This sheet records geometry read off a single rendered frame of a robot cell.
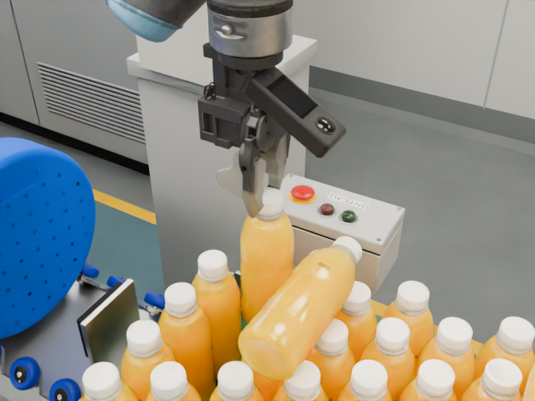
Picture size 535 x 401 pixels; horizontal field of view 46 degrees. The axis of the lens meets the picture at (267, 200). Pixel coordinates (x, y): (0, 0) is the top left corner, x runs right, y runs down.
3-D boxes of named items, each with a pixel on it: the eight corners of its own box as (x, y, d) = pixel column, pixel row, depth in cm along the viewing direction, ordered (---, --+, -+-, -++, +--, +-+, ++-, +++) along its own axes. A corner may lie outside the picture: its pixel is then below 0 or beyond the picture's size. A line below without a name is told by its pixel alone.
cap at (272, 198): (280, 220, 78) (281, 208, 77) (249, 216, 79) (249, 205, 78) (285, 202, 81) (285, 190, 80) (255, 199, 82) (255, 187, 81)
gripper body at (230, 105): (232, 118, 80) (229, 25, 73) (293, 134, 77) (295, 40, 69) (199, 145, 75) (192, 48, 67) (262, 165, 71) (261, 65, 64)
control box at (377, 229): (287, 220, 109) (289, 170, 103) (397, 258, 101) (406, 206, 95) (259, 253, 102) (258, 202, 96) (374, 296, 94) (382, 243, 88)
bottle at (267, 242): (287, 332, 87) (291, 228, 77) (237, 326, 88) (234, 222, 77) (294, 297, 93) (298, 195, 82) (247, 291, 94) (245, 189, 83)
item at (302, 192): (297, 187, 100) (297, 181, 99) (318, 193, 98) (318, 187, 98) (287, 199, 97) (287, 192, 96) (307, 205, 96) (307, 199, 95)
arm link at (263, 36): (308, -2, 67) (263, 26, 60) (306, 41, 70) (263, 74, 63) (236, -16, 70) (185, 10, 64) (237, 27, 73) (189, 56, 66)
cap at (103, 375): (124, 395, 69) (122, 385, 68) (88, 407, 68) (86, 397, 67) (117, 369, 72) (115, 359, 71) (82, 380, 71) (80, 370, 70)
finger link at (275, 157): (251, 173, 85) (244, 119, 79) (290, 185, 83) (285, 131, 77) (240, 188, 84) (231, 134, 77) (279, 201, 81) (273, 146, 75)
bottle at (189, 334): (177, 424, 87) (165, 332, 76) (160, 387, 92) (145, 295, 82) (224, 403, 90) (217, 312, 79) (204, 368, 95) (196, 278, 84)
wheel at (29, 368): (18, 354, 89) (8, 356, 87) (43, 358, 87) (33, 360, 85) (15, 386, 89) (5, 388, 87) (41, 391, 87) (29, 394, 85)
